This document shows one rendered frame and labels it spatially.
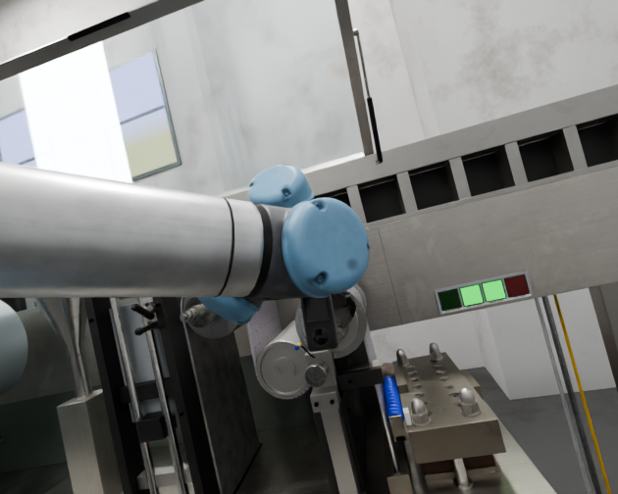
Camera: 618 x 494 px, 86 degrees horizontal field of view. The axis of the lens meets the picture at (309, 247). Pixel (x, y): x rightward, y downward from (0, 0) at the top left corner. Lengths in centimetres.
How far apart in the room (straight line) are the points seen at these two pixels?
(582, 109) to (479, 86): 199
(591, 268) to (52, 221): 115
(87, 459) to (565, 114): 156
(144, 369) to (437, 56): 300
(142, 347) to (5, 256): 55
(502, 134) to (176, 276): 102
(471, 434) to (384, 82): 356
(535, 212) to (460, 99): 210
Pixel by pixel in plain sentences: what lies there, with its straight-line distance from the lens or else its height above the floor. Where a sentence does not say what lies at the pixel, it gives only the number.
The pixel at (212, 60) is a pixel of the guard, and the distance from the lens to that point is 97.
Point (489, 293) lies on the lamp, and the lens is 107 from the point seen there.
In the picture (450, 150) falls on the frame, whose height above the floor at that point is 160.
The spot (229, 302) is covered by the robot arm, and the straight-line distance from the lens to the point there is 35.
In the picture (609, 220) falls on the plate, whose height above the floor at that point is 130.
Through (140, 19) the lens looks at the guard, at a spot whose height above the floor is 200.
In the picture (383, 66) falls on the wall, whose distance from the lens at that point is 403.
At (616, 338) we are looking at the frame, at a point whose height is 94.
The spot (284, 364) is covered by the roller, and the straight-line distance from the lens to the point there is 74.
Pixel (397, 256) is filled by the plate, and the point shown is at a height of 134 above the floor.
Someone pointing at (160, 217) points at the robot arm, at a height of 143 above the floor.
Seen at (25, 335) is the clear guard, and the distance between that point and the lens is 139.
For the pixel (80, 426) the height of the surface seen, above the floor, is 111.
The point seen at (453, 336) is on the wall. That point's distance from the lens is 374.
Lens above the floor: 138
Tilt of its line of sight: 3 degrees up
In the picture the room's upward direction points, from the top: 13 degrees counter-clockwise
